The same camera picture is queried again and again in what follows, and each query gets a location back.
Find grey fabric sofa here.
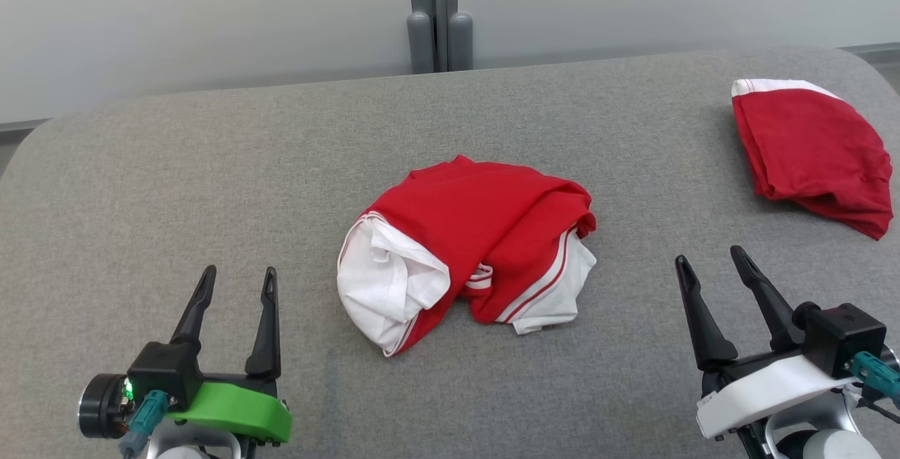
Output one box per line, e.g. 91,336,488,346
0,46,900,459

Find black cable teal plug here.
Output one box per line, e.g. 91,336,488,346
848,350,900,426
117,389,170,459

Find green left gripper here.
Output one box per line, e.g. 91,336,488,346
165,265,293,444

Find red shorts with white stripe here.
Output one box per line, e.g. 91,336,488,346
731,78,894,241

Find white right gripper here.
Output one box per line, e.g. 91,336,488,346
674,245,856,441

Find black left cable teal plug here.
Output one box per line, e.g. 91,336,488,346
117,389,170,459

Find red jersey with white sleeves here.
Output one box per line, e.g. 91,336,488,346
336,155,598,358

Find black right cable teal plug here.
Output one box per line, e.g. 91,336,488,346
848,350,900,426

